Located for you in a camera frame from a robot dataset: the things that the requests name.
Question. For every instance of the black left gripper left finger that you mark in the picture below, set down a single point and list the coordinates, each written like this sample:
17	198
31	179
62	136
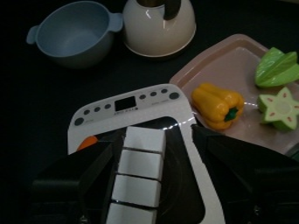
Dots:
94	180

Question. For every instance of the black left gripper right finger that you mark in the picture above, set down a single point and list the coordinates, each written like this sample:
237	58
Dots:
241	175

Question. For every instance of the blue toy pot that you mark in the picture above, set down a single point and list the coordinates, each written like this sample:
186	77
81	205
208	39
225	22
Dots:
77	32

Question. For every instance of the orange toy food piece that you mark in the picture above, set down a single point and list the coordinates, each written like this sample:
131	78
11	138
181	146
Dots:
89	143

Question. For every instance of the yellow toy bell pepper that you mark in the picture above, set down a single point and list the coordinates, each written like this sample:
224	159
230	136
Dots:
218	106

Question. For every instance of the green starfruit slice with seeds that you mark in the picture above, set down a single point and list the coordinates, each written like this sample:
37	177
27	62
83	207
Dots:
281	109

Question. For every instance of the pink plastic tray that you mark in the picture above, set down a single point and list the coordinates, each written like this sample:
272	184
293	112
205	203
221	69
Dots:
230	75

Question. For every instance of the green toy starfruit piece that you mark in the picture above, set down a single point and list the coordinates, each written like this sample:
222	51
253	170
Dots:
277	69

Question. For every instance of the cream toy kettle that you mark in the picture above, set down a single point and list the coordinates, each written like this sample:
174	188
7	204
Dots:
159	27

